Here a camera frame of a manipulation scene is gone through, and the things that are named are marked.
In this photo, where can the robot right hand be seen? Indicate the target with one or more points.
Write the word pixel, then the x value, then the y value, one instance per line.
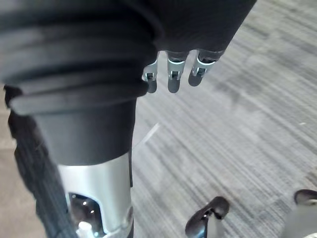
pixel 81 74

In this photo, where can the robot silver leg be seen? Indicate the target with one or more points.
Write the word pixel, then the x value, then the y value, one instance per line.
pixel 215 228

